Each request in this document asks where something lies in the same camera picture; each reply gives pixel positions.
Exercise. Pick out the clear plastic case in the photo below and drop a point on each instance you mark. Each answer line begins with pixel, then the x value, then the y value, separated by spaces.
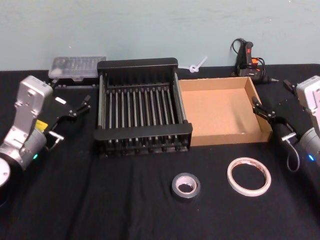
pixel 75 66

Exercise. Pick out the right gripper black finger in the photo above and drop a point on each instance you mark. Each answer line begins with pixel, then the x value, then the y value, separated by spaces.
pixel 290 86
pixel 262 112

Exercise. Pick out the plain pale wall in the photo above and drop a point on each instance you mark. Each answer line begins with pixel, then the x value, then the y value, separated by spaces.
pixel 150 30

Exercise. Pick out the left robot arm silver black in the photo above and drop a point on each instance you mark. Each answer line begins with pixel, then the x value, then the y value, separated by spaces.
pixel 22 140

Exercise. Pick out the right robot arm silver black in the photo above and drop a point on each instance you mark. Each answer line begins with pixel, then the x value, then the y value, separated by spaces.
pixel 311 100

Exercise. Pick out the black table cloth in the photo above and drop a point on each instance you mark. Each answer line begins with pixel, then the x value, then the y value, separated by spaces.
pixel 125 212

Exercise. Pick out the roll of white tape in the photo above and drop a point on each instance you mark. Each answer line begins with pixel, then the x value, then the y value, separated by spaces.
pixel 231 180

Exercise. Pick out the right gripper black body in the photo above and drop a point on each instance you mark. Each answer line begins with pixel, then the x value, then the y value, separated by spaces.
pixel 282 127

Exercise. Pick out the roll of silver tape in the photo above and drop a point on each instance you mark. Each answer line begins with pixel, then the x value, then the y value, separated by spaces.
pixel 180 196

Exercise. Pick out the black rack with steel bars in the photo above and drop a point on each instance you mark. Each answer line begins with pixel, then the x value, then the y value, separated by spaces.
pixel 142 131

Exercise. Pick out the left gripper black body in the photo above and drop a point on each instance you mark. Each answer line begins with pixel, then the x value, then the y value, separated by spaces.
pixel 60 110

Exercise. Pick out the shallow brown cardboard tray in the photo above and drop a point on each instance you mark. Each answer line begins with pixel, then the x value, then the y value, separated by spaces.
pixel 217 112

